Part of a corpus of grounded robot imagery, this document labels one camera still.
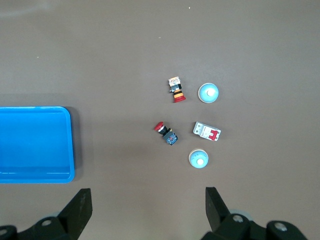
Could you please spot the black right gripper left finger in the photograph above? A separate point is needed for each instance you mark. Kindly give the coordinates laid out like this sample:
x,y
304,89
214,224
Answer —
x,y
75,212

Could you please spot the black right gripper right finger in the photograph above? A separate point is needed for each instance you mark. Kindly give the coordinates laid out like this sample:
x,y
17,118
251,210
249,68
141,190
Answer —
x,y
217,215

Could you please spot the blue call bell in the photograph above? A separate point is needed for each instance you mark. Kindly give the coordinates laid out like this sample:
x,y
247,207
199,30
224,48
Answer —
x,y
206,96
197,157

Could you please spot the blue plastic tray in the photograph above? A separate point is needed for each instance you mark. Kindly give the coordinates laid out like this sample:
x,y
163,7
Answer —
x,y
32,145

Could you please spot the white red circuit breaker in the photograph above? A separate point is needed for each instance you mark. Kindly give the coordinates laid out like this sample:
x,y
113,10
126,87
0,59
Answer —
x,y
205,131

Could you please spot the red push button blue base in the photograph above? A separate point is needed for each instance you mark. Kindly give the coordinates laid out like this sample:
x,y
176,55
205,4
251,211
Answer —
x,y
170,137

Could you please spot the red orange emergency stop button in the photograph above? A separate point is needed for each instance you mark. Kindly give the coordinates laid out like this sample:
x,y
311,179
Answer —
x,y
178,96

